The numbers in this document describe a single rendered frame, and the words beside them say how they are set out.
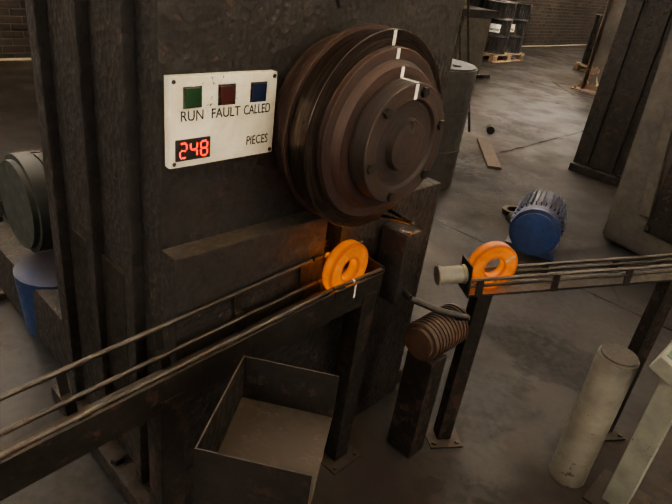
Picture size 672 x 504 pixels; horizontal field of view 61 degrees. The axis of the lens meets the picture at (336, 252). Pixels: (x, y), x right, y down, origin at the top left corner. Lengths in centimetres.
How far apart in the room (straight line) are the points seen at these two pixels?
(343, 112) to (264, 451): 71
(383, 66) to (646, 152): 288
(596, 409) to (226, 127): 139
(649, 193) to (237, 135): 309
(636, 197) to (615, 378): 226
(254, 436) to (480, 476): 107
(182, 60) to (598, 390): 149
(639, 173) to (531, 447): 222
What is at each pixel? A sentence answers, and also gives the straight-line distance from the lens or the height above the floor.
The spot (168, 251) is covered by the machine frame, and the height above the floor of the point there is 87.
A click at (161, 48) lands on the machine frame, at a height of 129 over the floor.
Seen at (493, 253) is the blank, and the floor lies 75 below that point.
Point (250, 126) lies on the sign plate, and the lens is 128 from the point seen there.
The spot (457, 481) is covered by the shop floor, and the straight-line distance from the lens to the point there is 207.
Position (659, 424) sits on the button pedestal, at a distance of 200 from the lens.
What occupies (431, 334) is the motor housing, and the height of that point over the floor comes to 52.
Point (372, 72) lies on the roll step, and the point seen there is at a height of 127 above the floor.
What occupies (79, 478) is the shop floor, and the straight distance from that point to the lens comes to 200.
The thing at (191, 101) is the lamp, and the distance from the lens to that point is 118.
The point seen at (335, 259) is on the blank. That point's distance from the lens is 148.
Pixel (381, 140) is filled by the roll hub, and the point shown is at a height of 113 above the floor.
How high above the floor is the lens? 149
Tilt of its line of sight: 28 degrees down
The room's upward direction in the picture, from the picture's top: 8 degrees clockwise
